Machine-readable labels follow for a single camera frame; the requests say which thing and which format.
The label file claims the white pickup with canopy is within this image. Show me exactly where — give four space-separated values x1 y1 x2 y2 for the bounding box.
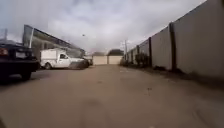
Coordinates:
39 48 90 71

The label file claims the dark bush by wall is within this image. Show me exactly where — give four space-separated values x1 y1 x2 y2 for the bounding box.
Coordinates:
134 52 150 68

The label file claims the street lamp pole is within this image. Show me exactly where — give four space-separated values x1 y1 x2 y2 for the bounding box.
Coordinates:
81 33 90 52

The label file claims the pale end wall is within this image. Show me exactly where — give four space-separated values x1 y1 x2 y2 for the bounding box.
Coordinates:
92 54 124 66

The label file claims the tree behind end wall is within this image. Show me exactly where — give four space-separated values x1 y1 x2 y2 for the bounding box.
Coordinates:
107 48 125 57

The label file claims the thin pole by wall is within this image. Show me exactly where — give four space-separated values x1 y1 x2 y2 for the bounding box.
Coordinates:
123 39 128 62

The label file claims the brown paved road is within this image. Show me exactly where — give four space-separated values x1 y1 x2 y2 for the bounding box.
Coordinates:
0 64 224 128

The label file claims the building with slanted glass front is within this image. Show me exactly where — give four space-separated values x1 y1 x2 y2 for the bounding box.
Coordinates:
22 24 86 62

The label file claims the grey concrete panel wall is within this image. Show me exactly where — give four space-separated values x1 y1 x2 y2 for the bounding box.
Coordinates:
121 0 224 80

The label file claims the black car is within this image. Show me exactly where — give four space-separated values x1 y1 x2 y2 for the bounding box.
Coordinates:
0 40 41 83

